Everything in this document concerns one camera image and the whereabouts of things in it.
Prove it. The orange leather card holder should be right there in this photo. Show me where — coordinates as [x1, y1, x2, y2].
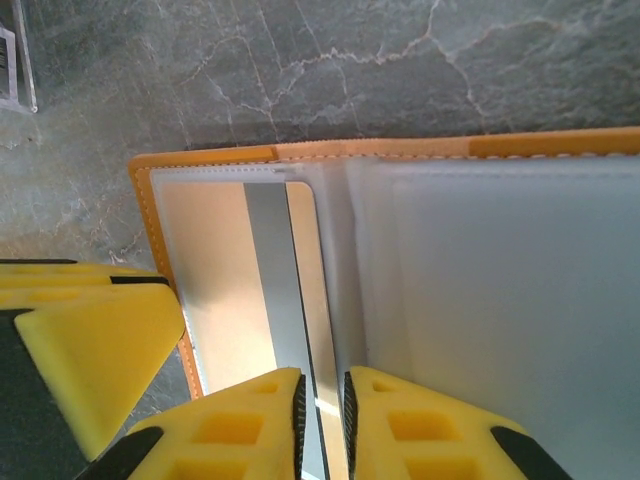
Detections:
[126, 125, 640, 480]

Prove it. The gold card with magnetic stripe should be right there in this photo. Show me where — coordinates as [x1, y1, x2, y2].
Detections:
[160, 180, 347, 480]

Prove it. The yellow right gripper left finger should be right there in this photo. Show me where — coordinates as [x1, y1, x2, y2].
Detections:
[88, 366, 308, 480]

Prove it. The clear acrylic box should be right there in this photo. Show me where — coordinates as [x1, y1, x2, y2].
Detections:
[0, 0, 40, 114]

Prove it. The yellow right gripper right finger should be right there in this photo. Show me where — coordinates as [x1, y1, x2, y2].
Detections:
[341, 364, 575, 480]

